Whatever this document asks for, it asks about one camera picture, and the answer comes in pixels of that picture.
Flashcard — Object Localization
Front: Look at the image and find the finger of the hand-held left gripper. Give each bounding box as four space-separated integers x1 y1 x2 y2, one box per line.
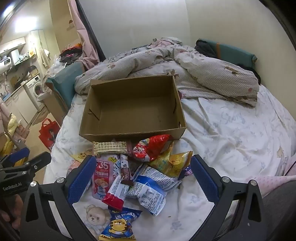
0 148 30 167
14 152 52 179

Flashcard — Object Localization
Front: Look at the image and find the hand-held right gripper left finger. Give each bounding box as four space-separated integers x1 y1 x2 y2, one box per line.
20 155 102 241

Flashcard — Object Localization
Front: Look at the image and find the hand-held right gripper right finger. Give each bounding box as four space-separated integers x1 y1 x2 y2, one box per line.
190 154 265 241

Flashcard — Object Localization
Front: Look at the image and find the pink white snack packet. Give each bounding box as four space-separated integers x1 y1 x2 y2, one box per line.
91 155 122 200

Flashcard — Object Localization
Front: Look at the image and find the yellow snack bag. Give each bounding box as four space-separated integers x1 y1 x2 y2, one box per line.
149 141 193 178

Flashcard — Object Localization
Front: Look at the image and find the red and white snack packet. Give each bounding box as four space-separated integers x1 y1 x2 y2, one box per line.
102 175 131 210

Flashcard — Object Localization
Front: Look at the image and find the white blue snack packet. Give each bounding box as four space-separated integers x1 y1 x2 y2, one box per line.
135 163 183 192
127 182 167 217

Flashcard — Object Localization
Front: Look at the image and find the beige striped snack bar packet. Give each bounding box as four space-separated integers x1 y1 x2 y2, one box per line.
93 140 129 156

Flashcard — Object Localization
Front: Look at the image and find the dark chocolate bar packet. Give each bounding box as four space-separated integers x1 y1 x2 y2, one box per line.
119 154 134 186

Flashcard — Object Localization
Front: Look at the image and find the blue cartoon snack bag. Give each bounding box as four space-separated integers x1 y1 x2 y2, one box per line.
99 206 142 241

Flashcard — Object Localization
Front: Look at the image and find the red snack bag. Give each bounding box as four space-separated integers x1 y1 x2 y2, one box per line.
132 134 173 162

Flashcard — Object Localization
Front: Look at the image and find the brown cardboard box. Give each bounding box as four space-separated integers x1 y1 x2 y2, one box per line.
79 75 187 143

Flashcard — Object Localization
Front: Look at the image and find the person's left hand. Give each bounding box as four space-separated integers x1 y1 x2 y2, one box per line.
0 195 24 230

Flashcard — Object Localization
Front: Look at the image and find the small purple snack packet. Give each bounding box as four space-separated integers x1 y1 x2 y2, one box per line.
181 166 193 180

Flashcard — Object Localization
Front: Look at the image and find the small yellow snack packet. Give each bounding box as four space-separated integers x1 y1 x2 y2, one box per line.
70 148 95 163

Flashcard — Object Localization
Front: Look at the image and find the red shopping bag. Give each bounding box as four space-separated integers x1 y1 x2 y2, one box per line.
38 118 61 152

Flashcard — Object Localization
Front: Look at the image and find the yellow jacket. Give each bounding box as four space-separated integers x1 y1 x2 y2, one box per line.
0 113 18 158

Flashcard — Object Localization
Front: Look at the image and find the pink jacket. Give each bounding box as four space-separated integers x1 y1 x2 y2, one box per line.
0 97 11 123

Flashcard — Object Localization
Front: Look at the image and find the white kitchen counter cabinet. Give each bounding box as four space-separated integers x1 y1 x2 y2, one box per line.
3 83 37 126

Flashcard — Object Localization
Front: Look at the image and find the white washing machine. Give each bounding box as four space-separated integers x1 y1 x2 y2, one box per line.
24 75 45 113

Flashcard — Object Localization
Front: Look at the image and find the pink dotted cloth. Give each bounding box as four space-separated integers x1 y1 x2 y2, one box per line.
254 162 296 197

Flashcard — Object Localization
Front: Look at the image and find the person's grey clad leg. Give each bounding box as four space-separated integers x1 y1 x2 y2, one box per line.
261 185 296 234

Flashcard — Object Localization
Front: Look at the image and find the teal side cushion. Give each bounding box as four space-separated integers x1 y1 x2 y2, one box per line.
46 61 85 116

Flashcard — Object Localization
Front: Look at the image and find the clear plastic bag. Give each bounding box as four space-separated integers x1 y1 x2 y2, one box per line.
45 56 67 79

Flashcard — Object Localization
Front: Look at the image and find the hanging white towel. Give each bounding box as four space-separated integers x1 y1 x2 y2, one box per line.
39 49 51 67

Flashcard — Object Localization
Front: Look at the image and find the beige floral duvet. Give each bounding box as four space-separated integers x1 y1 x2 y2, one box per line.
74 37 259 107

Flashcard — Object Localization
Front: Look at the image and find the pile of clothes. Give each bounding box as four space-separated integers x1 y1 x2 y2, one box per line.
59 43 84 64

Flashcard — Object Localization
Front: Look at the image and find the pink curtain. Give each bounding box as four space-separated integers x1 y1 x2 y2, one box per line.
67 0 100 70

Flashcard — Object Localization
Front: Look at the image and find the dark clothing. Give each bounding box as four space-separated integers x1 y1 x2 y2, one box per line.
194 40 218 58

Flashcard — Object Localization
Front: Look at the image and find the teal headboard cushion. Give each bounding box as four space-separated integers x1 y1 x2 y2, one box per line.
195 39 257 70

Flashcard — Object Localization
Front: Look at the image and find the white wall cabinet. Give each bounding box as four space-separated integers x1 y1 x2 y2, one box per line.
0 37 26 55

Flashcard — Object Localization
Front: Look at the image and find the black metal frame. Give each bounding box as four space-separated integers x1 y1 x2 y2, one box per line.
76 0 107 61

